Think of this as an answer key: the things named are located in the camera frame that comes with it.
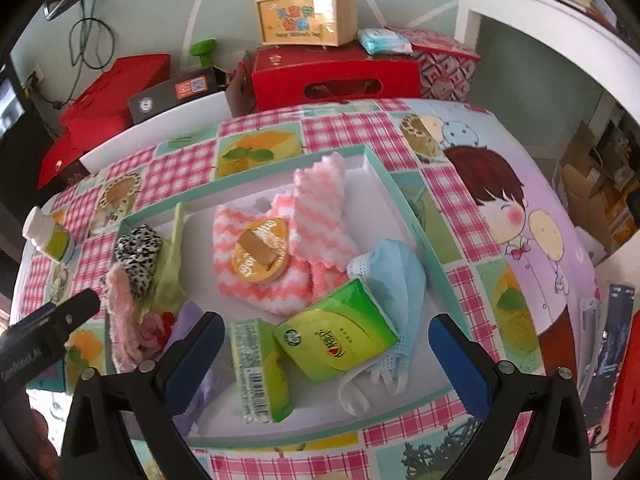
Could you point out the blue wet wipes pack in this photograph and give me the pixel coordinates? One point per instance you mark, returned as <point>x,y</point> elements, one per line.
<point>383,41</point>

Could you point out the red pink flower hair clip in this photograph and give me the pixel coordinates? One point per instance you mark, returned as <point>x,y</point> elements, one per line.
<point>153,333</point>

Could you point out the blue face mask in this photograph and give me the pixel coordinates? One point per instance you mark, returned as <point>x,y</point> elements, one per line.
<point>395,277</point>

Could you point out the yellow gift bag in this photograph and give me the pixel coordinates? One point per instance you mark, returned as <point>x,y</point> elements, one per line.
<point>319,23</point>

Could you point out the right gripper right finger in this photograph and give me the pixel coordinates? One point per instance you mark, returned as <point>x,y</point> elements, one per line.
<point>488,391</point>

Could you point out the pink white striped towel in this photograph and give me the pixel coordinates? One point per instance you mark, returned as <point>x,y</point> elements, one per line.
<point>318,242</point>

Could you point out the leopard print scrunchie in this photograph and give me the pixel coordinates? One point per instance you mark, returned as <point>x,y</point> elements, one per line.
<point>137,253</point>

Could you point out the black box with QR code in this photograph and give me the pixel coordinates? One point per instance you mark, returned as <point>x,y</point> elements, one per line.
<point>183,88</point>

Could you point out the open red gift box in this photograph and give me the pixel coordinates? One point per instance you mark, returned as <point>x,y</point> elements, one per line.
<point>102,111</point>

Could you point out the green tissue pack with barcode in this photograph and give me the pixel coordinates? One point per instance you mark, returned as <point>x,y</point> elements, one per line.
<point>260,372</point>

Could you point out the white shelf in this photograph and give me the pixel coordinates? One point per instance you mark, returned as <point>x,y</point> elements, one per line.
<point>584,42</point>

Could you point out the green cloth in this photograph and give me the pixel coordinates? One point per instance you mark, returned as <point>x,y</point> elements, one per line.
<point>166,294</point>

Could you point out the wall socket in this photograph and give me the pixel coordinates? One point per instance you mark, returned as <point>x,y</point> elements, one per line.
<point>35,77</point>

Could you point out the white pill bottle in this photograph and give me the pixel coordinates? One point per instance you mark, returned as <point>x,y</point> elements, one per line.
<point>48,236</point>

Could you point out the cardboard boxes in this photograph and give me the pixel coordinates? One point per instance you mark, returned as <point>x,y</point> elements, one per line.
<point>598,182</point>

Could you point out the checked picture tablecloth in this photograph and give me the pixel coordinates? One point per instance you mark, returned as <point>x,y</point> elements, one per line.
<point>508,247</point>

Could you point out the teal rimmed white tray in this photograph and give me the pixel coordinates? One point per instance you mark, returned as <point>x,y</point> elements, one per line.
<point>373,208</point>

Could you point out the green tissue pack with logo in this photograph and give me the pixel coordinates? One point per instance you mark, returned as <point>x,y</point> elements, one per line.
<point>337,333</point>

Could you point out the purple tissue pack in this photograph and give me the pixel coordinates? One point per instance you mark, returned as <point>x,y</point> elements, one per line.
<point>215,351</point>

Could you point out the pink scrunchie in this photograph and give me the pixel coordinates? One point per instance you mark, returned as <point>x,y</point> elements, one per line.
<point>127,351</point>

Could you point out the white board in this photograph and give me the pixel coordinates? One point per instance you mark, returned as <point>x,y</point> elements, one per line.
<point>182,119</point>

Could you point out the yellow round soap pack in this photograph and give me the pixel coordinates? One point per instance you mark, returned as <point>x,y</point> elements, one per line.
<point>260,254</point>

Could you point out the red gift box with handle slot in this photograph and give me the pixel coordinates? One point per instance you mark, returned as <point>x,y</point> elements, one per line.
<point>296,75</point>

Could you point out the left hand with black glove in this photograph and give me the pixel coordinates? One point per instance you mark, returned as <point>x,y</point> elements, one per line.
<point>26,452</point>

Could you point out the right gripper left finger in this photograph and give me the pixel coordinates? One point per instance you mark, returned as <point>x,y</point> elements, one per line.
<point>157,396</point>

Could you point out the green dumbbell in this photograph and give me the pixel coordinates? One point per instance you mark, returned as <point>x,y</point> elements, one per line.
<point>204,51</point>

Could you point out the black monitor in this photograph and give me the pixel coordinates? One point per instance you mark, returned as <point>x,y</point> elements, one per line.
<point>11,101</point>

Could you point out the red patterned box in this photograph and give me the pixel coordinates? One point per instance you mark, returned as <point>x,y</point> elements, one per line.
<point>446,66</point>

